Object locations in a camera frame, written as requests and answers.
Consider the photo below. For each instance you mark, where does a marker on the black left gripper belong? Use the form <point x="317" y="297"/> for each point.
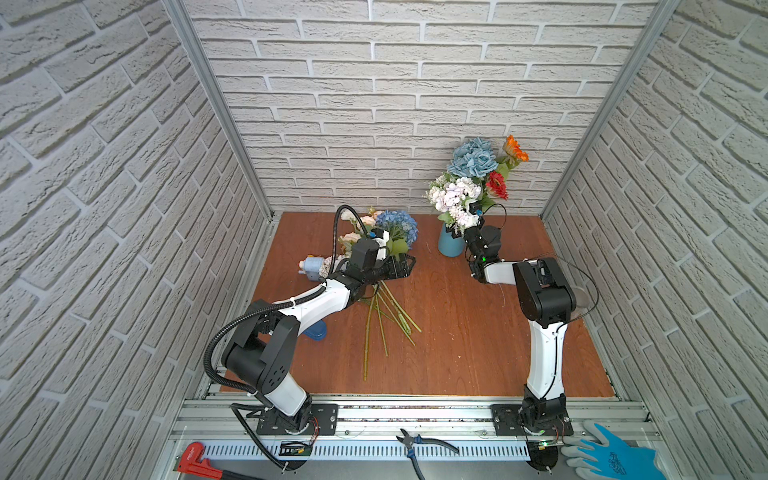
<point x="405" y="266"/>

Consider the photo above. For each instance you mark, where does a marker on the dark blue hydrangea flower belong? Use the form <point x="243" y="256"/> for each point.
<point x="402" y="228"/>

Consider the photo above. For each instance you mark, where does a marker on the teal ceramic vase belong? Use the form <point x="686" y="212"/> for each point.
<point x="450" y="243"/>

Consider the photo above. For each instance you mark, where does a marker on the pink white mixed bouquet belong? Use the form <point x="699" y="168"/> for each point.
<point x="453" y="198"/>

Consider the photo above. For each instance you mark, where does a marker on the red carnation flower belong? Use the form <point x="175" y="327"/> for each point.
<point x="495" y="190"/>

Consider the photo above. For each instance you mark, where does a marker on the light blue rose bouquet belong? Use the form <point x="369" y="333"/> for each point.
<point x="474" y="158"/>

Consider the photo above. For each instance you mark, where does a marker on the orange gerbera flower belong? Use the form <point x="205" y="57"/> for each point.
<point x="510" y="157"/>

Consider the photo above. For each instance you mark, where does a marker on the peach rose stem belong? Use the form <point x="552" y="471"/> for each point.
<point x="359" y="230"/>

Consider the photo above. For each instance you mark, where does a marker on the clear glass vase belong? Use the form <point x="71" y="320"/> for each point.
<point x="583" y="300"/>

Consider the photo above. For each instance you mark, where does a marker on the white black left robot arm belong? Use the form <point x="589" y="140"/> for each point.
<point x="263" y="341"/>

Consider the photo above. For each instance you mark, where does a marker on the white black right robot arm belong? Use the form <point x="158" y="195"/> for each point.
<point x="547" y="301"/>

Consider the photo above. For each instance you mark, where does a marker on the small pink white bouquet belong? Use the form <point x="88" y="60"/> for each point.
<point x="328" y="266"/>

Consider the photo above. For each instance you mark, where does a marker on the cream white flower stem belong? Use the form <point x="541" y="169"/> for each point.
<point x="347" y="215"/>

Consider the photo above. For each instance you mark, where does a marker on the light blue small bottle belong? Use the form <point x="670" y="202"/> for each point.
<point x="312" y="268"/>

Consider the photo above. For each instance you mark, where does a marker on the red clamp tool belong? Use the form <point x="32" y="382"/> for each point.
<point x="193" y="463"/>

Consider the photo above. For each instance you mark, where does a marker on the white blue work glove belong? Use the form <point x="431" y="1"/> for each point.
<point x="609" y="457"/>

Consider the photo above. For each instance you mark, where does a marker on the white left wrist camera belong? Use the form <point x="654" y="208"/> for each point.
<point x="381" y="238"/>

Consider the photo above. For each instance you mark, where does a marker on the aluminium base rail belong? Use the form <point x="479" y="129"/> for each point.
<point x="366" y="428"/>

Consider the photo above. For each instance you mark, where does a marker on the aluminium left corner post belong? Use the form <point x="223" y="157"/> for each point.
<point x="193" y="46"/>

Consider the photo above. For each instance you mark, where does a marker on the aluminium corner post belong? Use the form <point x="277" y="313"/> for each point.
<point x="193" y="46"/>
<point x="657" y="22"/>

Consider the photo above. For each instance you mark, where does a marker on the aluminium right corner post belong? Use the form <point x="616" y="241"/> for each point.
<point x="657" y="22"/>

